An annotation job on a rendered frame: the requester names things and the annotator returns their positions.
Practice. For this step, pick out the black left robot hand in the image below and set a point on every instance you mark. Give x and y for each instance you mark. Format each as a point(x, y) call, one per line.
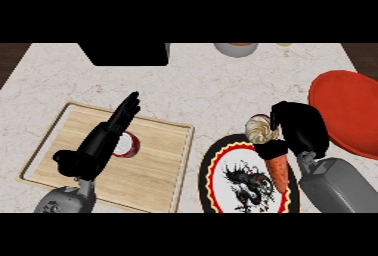
point(94, 150)

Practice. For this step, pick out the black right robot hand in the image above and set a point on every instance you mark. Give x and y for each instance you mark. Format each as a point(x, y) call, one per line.
point(308, 130)

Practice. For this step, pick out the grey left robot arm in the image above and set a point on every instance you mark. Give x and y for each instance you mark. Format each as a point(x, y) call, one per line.
point(64, 200)

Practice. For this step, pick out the cream-frosted cupcake with dark base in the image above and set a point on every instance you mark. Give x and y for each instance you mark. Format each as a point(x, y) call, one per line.
point(259, 128)

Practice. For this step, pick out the red bowl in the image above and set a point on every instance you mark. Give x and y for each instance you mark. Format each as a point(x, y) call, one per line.
point(349, 106)

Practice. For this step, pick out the black-rimmed plate with dragon print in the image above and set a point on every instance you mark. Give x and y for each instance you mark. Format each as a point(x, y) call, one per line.
point(222, 166)

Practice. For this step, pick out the grey bowl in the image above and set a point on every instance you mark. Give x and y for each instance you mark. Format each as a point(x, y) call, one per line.
point(237, 50)

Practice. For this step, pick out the red-rimmed can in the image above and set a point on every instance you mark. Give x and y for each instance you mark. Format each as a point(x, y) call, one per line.
point(130, 144)

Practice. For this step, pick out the pale wooden cutting board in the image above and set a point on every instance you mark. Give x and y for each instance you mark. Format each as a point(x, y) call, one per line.
point(148, 173)

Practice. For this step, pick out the orange carrot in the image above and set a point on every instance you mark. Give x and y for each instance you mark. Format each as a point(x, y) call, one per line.
point(278, 171)

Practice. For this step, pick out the small pale round object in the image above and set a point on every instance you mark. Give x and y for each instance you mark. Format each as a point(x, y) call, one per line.
point(284, 44)

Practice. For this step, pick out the black appliance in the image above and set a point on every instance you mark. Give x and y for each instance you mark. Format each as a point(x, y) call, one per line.
point(128, 53)

